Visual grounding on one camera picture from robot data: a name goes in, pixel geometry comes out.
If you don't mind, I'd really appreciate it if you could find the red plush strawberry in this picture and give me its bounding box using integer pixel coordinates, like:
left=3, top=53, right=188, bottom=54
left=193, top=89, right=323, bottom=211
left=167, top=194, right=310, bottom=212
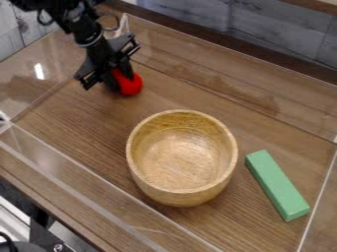
left=110, top=69, right=143, bottom=95

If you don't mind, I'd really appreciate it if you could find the clear acrylic tray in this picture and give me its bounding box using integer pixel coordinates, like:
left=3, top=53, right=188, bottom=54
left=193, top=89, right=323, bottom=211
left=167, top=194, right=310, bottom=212
left=0, top=18, right=337, bottom=252

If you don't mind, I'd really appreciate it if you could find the green rectangular block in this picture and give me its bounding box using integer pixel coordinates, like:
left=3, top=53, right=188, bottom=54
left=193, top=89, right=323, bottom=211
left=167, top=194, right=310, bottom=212
left=244, top=150, right=310, bottom=221

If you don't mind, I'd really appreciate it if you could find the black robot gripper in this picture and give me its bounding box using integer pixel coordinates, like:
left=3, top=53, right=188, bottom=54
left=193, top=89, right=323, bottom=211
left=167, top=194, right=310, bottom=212
left=73, top=32, right=138, bottom=93

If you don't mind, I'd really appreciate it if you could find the black metal stand base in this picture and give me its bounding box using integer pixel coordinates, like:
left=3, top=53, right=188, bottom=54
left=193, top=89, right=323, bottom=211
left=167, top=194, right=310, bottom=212
left=0, top=219, right=76, bottom=252

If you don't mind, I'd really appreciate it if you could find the clear acrylic corner bracket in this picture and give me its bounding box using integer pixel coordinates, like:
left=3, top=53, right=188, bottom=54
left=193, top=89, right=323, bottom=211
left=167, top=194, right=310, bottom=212
left=98, top=12, right=128, bottom=38

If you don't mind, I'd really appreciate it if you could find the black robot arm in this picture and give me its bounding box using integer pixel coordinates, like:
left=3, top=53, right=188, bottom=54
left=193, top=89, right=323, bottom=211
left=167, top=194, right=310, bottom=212
left=9, top=0, right=143, bottom=95

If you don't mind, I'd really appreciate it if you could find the light wooden bowl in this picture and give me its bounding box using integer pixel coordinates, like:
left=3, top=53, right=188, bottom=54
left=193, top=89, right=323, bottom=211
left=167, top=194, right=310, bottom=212
left=125, top=109, right=237, bottom=207

